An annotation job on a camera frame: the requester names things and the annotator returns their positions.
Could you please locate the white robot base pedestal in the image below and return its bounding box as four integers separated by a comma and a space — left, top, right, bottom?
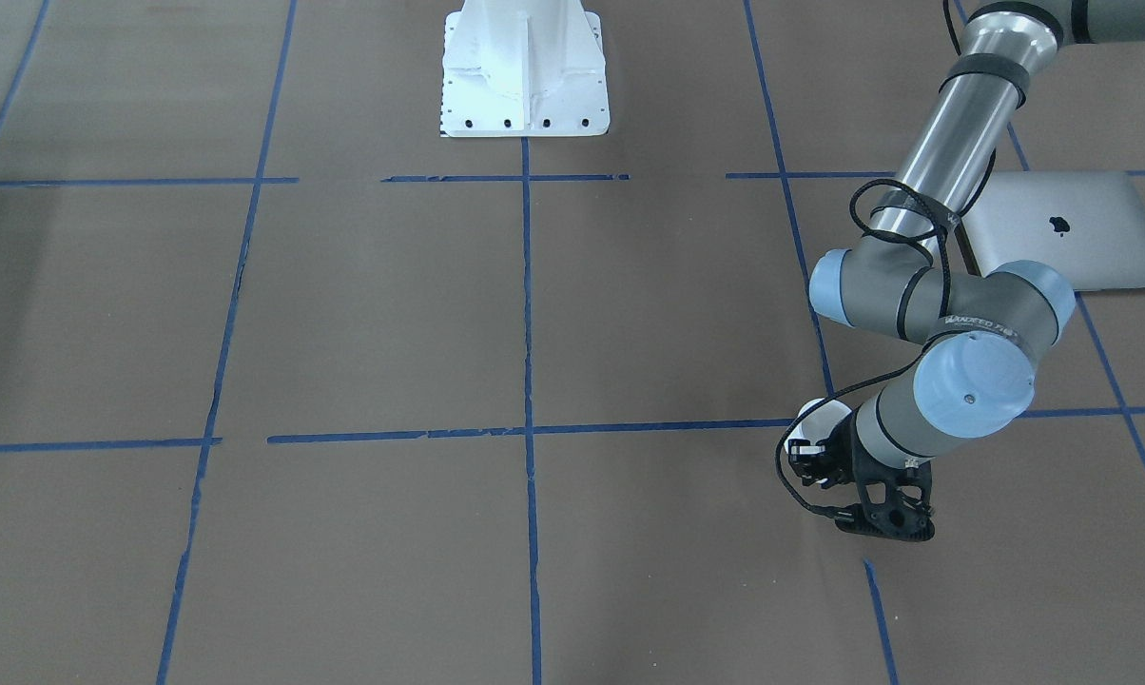
439, 1, 611, 137

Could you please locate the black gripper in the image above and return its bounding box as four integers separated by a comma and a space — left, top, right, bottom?
785, 418, 935, 542

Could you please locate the brown paper table cover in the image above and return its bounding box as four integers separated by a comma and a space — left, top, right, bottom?
0, 1, 1145, 684

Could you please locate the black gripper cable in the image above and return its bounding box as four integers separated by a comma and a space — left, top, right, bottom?
774, 0, 998, 519

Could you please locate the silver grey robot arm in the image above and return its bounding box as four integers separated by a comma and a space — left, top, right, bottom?
776, 1, 1145, 542

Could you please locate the silver closed laptop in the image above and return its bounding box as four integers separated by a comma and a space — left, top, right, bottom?
957, 170, 1145, 291

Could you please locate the white plastic cup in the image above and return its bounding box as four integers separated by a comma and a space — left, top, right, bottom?
785, 399, 852, 451

